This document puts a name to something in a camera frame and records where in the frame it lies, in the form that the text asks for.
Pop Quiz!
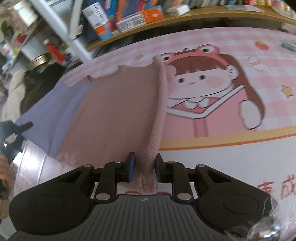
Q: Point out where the pink and lilac sweater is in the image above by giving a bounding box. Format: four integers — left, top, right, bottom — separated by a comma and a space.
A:
16, 56, 176, 193

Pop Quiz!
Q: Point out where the pink checkered table mat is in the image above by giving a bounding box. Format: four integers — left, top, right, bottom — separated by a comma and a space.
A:
9, 27, 296, 209

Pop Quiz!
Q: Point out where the gold round tin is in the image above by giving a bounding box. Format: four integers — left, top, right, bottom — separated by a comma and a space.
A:
29, 53, 52, 71

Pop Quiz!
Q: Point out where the orange white flat box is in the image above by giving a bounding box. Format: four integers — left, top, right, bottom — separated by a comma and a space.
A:
116, 5, 164, 33

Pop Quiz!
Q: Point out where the white blue orange box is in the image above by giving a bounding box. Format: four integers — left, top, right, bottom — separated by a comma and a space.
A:
82, 1, 112, 40

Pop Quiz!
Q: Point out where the small white box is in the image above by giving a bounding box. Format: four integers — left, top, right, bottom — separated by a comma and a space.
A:
166, 4, 191, 16

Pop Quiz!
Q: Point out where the wooden curved bookshelf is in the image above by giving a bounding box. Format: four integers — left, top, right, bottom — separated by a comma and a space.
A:
86, 6, 295, 52

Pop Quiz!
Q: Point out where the white shelf post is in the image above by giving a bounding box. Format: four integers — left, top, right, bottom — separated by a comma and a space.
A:
30, 0, 94, 63

